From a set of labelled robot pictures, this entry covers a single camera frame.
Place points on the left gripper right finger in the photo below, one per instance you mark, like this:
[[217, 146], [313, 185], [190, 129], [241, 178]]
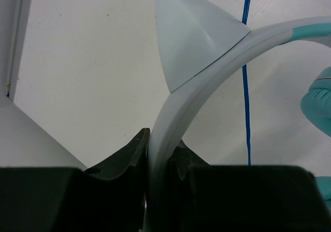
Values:
[[203, 197]]

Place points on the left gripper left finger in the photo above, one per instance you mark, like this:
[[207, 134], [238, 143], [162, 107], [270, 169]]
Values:
[[109, 196]]

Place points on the teal cat-ear headphones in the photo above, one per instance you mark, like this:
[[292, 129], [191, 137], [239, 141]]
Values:
[[201, 46]]

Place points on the aluminium table frame rail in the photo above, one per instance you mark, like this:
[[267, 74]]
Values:
[[14, 20]]

